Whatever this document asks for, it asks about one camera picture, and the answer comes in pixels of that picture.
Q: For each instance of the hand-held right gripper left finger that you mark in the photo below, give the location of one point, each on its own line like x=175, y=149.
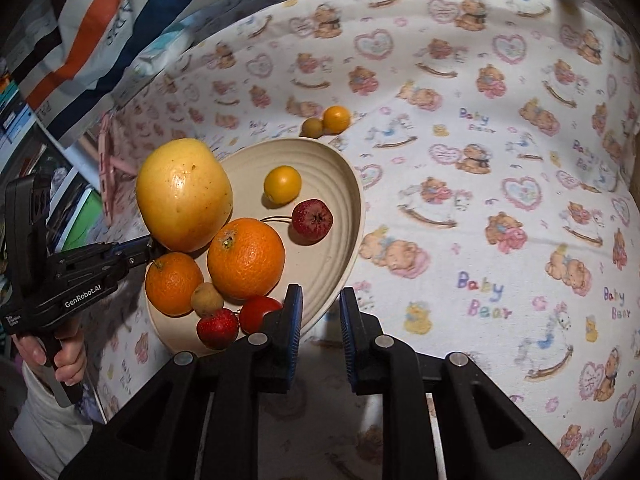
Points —
x=295, y=335

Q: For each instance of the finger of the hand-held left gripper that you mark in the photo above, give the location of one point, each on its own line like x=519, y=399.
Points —
x=127, y=248
x=142, y=259

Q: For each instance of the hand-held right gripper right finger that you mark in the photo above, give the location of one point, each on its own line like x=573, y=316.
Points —
x=349, y=340

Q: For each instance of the orange mandarin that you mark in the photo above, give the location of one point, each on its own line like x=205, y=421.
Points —
x=247, y=260
x=172, y=285

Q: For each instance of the red cherry tomato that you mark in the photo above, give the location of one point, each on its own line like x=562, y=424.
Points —
x=257, y=312

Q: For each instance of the large yellow pear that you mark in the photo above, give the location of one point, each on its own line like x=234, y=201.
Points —
x=182, y=195

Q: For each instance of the small brown round fruit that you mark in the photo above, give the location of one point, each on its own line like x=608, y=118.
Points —
x=206, y=300

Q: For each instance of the red hawthorn berry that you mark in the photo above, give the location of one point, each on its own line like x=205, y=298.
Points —
x=310, y=220
x=217, y=330

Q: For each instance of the yellow kumquat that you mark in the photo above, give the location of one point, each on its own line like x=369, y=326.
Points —
x=282, y=185

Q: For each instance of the beige round plate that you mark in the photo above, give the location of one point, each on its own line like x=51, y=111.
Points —
x=320, y=170

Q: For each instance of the person's left forearm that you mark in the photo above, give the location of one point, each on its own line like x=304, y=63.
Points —
x=40, y=430

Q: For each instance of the person's left hand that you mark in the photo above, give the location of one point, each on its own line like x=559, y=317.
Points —
x=70, y=360

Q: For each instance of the green storage bin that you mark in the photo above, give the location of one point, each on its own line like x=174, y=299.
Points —
x=82, y=220

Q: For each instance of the cluttered storage shelf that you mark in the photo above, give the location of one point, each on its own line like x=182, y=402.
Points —
x=25, y=125

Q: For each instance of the baby wipes pack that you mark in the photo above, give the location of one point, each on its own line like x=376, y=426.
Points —
x=160, y=55

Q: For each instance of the bear print tablecloth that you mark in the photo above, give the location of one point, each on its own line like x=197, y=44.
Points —
x=450, y=160

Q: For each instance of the small yellow-green kumquat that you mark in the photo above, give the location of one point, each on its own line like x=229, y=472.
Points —
x=312, y=127

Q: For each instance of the striped hanging blanket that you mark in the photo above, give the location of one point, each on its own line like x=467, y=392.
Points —
x=90, y=35

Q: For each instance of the orange kumquat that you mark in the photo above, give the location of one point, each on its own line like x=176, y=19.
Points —
x=336, y=119

